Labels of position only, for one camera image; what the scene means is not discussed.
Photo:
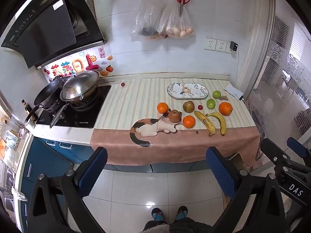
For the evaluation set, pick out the person's left shoe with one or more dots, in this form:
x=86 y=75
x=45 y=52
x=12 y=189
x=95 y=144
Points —
x=157 y=214

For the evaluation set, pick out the striped cat print tablecloth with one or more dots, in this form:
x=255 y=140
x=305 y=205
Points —
x=136 y=102

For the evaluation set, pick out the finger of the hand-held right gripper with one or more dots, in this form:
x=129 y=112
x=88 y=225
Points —
x=271 y=149
x=297 y=148

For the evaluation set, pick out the reddish brown pear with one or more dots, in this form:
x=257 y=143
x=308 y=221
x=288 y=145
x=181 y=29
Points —
x=175 y=115

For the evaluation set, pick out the steel wok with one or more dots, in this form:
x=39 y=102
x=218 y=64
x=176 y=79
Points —
x=86 y=97

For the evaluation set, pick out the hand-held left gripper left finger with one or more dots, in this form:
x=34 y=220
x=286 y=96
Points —
x=93 y=172

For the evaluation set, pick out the black frying pan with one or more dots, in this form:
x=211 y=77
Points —
x=47 y=93

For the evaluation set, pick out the black range hood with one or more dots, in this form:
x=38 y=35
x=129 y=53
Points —
x=43 y=29

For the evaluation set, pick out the person's right shoe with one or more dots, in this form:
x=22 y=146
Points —
x=181 y=212

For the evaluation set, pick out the dark sauce bottle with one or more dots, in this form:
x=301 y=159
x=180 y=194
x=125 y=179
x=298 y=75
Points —
x=27 y=109

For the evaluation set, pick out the person's shoe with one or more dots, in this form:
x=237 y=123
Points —
x=157 y=214
x=181 y=212

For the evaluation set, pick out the orange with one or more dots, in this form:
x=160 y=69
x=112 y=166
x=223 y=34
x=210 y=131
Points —
x=225 y=108
x=189 y=121
x=162 y=107

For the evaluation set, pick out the spotted yellow banana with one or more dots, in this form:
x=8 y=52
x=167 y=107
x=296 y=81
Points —
x=205 y=122

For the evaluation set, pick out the person's dark clothing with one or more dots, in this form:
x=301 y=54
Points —
x=179 y=227

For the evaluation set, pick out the patterned glass sliding door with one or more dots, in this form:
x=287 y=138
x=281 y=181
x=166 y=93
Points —
x=279 y=77

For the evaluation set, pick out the black plug adapter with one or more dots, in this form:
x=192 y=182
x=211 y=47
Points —
x=233 y=46

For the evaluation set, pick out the oval floral ceramic plate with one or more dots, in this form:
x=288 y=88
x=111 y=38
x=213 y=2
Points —
x=175 y=92

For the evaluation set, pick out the clear plastic bag dark contents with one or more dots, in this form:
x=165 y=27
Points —
x=148 y=17

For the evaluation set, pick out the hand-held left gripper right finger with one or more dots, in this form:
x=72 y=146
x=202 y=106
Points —
x=220 y=172

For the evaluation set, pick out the green apple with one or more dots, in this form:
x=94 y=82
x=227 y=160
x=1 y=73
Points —
x=211 y=103
x=216 y=94

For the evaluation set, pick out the black gas stove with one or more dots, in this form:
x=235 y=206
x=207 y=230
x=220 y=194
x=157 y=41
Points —
x=93 y=112

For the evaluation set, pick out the plain yellow banana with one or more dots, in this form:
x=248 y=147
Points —
x=220 y=122

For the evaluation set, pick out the clear plastic bag pale contents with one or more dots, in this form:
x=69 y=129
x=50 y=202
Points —
x=178 y=25

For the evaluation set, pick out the colourful wall stickers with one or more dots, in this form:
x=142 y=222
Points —
x=77 y=65

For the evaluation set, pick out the steel wok lid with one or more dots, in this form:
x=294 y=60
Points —
x=80 y=83

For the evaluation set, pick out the white wall socket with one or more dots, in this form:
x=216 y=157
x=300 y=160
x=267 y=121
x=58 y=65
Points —
x=221 y=46
x=210 y=44

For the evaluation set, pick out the white folded cloth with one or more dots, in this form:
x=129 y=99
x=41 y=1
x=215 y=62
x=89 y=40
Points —
x=233 y=91

